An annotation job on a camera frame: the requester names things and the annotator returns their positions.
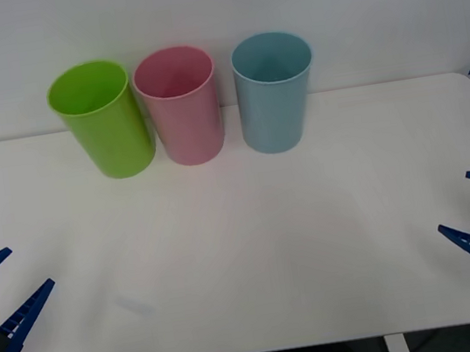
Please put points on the white table leg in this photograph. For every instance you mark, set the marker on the white table leg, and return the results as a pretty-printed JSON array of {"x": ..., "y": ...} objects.
[{"x": 397, "y": 346}]

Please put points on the yellow-green plastic bin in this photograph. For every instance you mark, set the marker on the yellow-green plastic bin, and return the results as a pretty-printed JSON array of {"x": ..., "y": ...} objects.
[{"x": 116, "y": 136}]

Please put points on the pale blue plastic bin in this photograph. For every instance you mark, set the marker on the pale blue plastic bin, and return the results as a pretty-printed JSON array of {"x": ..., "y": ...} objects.
[{"x": 272, "y": 113}]

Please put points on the pink plastic bin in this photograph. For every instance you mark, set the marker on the pink plastic bin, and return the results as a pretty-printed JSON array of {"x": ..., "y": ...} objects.
[{"x": 190, "y": 125}]

